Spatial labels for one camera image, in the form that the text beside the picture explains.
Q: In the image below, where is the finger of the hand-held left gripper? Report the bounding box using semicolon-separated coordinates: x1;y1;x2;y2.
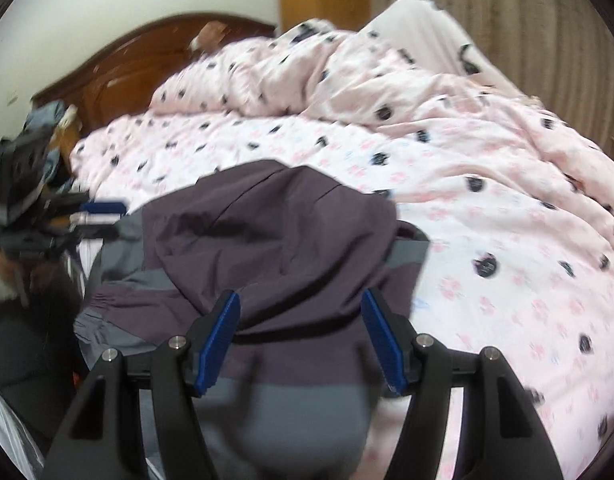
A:
51;222;122;251
61;191;129;216

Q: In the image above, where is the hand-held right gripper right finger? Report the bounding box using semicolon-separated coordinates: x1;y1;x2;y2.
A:
361;287;564;480

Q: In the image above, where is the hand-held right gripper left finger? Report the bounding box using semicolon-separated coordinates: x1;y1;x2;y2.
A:
41;289;241;480

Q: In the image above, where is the purple grey hooded jacket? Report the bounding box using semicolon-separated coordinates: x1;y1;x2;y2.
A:
73;159;433;480

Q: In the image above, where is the pile of blue dark clothes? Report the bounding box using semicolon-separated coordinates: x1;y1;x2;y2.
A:
0;100;83;196

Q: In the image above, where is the person's black trouser leg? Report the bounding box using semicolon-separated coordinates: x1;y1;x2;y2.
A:
0;260;88;401

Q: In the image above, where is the brown wooden headboard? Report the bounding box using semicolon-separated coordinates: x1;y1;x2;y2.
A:
32;14;278;133

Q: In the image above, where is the pink cat print quilt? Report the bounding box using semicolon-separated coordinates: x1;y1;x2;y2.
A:
70;19;614;480

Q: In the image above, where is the person's white top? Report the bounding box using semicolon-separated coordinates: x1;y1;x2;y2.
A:
0;385;45;480

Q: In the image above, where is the white butterfly print pillow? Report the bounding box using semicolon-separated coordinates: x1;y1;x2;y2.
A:
367;0;528;98

